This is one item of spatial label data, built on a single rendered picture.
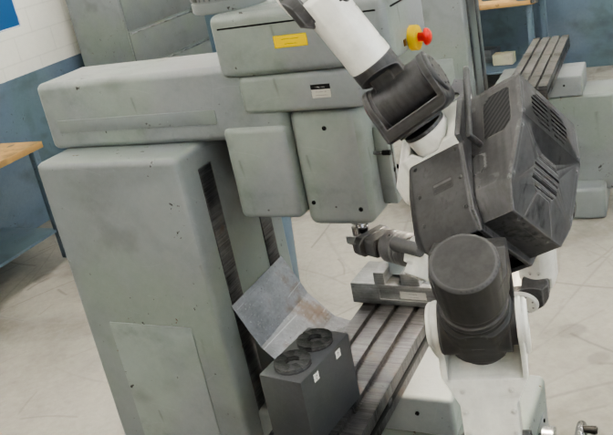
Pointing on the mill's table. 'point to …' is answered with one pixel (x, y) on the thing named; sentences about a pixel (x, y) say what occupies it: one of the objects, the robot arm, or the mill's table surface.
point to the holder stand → (310, 384)
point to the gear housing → (301, 91)
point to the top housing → (405, 0)
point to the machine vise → (388, 287)
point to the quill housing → (338, 165)
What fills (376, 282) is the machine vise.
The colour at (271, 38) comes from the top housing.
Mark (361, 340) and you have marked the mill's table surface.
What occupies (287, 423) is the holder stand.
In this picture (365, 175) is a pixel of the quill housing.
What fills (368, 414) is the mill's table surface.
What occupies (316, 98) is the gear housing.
